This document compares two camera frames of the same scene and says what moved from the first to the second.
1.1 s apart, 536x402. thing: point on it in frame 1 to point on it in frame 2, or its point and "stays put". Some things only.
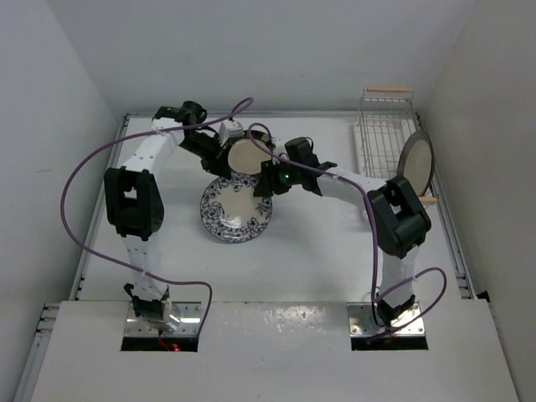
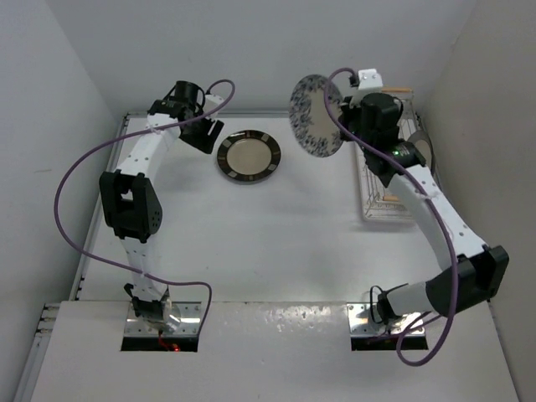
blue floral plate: (231, 213) to (316, 131)
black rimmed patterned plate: (245, 152) stays put
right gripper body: (284, 176) to (351, 118)
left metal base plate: (189, 323) stays put
